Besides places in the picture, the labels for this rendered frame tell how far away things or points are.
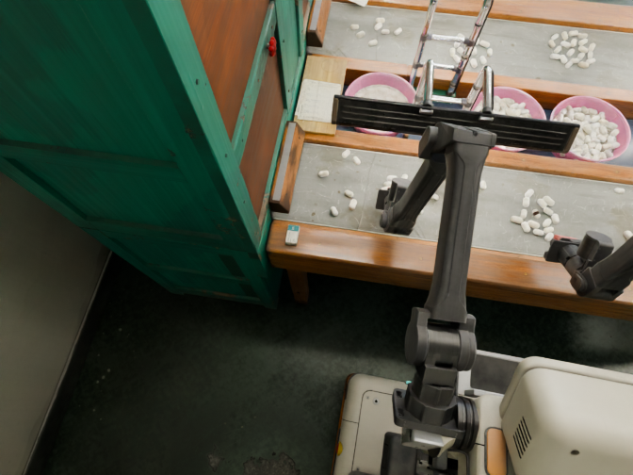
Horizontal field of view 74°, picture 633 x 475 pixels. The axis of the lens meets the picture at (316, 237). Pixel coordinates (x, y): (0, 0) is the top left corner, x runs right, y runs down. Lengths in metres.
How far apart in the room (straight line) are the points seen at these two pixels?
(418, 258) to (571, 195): 0.57
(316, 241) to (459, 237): 0.65
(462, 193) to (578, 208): 0.89
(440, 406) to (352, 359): 1.24
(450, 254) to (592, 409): 0.29
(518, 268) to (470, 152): 0.70
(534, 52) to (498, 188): 0.62
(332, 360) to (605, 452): 1.43
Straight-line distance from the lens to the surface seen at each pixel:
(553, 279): 1.45
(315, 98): 1.57
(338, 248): 1.30
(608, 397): 0.76
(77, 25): 0.65
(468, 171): 0.76
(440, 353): 0.75
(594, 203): 1.65
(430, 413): 0.79
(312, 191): 1.41
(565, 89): 1.83
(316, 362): 2.00
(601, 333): 2.40
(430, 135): 0.84
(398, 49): 1.80
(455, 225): 0.75
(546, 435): 0.69
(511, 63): 1.87
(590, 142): 1.77
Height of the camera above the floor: 1.99
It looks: 69 degrees down
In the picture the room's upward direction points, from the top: 2 degrees counter-clockwise
